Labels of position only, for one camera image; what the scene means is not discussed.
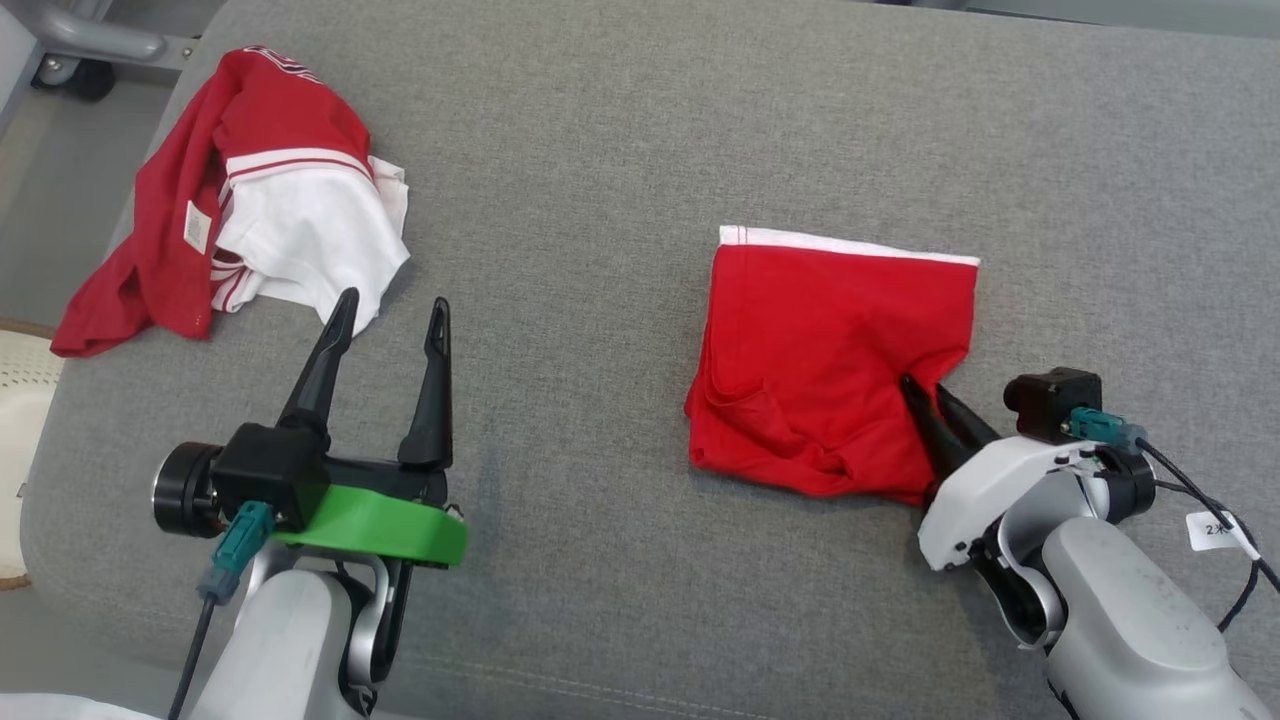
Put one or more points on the white robot body shell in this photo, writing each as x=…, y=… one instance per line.
x=60, y=710

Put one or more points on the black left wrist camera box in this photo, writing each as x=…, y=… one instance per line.
x=265, y=475

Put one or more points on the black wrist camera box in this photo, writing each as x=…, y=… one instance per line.
x=265, y=475
x=1050, y=400

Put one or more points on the black caster wheel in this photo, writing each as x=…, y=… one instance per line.
x=90, y=80

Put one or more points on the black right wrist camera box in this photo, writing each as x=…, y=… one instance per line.
x=1050, y=400

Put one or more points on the red shorts white trim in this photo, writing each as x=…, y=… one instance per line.
x=820, y=350

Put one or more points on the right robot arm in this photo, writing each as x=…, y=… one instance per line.
x=1130, y=620

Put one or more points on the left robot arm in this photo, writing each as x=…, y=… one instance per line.
x=280, y=650

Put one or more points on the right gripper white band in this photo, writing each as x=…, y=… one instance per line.
x=980, y=490

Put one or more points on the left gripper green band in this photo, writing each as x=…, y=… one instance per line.
x=380, y=525

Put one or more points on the cream perforated laundry basket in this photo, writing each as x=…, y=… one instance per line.
x=25, y=420

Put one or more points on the grey metal frame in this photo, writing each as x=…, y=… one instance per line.
x=100, y=40

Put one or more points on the red white jersey shirt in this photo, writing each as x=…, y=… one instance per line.
x=270, y=110

